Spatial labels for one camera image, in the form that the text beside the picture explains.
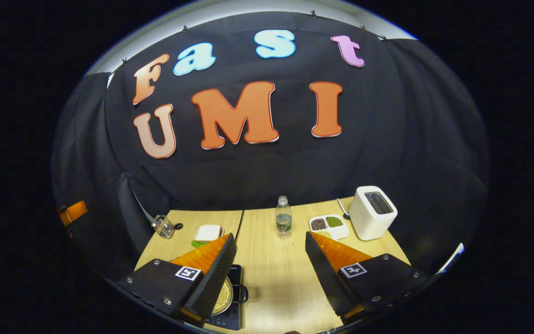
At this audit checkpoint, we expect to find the white divided dish of beans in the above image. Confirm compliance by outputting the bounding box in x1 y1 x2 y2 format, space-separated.
309 213 350 241

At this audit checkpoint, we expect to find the small glass ashtray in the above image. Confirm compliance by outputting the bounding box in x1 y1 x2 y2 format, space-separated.
151 215 176 239

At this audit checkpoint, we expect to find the sandwich on white plate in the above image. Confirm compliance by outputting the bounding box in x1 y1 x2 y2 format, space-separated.
191 225 225 248

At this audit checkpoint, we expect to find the clear plastic water bottle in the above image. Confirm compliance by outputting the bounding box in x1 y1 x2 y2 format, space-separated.
275 195 293 238

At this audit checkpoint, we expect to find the black induction cooktop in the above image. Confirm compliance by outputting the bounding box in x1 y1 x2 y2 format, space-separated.
204 264 243 331

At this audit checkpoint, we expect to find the white toaster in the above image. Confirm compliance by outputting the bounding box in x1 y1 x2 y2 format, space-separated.
349 186 398 241

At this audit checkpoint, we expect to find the steel pot with black handles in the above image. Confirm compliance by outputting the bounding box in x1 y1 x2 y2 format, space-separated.
211 277 249 316

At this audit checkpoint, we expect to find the pile of yellow soybeans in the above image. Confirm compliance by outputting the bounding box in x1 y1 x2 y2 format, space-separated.
214 278 232 312

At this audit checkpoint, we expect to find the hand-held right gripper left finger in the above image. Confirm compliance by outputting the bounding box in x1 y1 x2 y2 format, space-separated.
118 233 238 328

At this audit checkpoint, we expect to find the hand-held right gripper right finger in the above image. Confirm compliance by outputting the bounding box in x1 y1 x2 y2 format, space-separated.
305 231 430 321

